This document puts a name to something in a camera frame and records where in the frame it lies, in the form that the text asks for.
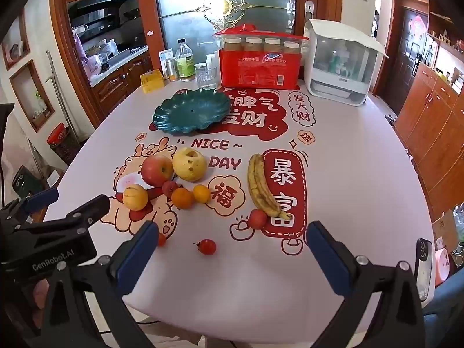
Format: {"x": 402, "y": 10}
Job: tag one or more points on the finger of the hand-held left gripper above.
{"x": 87, "y": 210}
{"x": 40, "y": 197}

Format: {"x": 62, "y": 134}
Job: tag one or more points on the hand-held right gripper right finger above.
{"x": 328, "y": 261}

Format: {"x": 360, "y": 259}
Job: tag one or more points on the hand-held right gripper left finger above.
{"x": 139, "y": 257}

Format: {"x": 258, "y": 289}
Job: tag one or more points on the red cherry tomato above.
{"x": 207, "y": 246}
{"x": 162, "y": 240}

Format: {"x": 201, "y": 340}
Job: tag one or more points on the pale yellow orange fruit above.
{"x": 135, "y": 197}

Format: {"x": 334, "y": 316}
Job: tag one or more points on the orange mandarin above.
{"x": 182, "y": 198}
{"x": 201, "y": 193}

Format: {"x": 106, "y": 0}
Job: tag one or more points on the red apple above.
{"x": 156, "y": 170}

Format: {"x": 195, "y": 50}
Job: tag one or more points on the yellow apple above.
{"x": 188, "y": 166}

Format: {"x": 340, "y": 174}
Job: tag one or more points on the spotted yellow banana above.
{"x": 257, "y": 185}

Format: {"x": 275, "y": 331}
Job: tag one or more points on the dark green scalloped plate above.
{"x": 188, "y": 110}

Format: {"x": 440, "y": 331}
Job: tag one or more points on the person's left hand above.
{"x": 40, "y": 292}

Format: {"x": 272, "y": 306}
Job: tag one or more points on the red lid bin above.
{"x": 58, "y": 134}

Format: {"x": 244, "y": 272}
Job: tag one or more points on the small dark red fruit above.
{"x": 168, "y": 187}

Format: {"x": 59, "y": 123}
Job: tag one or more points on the red round fruit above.
{"x": 257, "y": 219}

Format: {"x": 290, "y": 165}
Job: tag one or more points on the black smartphone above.
{"x": 422, "y": 272}

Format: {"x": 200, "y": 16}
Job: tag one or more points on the metal pole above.
{"x": 61, "y": 94}

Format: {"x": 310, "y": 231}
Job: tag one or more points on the pink basin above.
{"x": 442, "y": 268}

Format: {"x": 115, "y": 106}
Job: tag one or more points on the cardboard box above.
{"x": 444, "y": 230}

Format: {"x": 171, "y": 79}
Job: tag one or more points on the person's leg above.
{"x": 446, "y": 315}

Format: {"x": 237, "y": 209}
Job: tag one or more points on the wooden lower kitchen cabinets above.
{"x": 116, "y": 83}

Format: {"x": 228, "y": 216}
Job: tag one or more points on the pink rice cooker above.
{"x": 93, "y": 64}

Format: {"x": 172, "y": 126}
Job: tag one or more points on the yellow box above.
{"x": 152, "y": 80}

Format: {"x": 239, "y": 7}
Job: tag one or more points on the silver can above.
{"x": 170, "y": 69}

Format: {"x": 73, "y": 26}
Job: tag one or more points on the white carton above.
{"x": 165, "y": 55}

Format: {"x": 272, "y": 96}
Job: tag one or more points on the wooden sideboard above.
{"x": 427, "y": 116}

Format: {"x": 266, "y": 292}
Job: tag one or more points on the green-label plastic bottle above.
{"x": 185, "y": 63}

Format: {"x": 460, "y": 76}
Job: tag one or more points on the clear ribbed glass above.
{"x": 206, "y": 77}

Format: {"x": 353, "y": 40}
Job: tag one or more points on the white countertop appliance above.
{"x": 340, "y": 69}

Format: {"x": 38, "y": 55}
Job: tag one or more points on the small white bottle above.
{"x": 210, "y": 61}

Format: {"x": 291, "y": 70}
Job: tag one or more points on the black range hood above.
{"x": 98, "y": 5}

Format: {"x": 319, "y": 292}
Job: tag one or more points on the red paper cup package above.
{"x": 261, "y": 70}

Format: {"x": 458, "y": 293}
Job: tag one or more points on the frosted glass door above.
{"x": 181, "y": 14}

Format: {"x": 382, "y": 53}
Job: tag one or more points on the dark entrance door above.
{"x": 404, "y": 54}

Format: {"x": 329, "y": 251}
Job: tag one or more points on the wooden wall niche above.
{"x": 31, "y": 96}
{"x": 16, "y": 41}

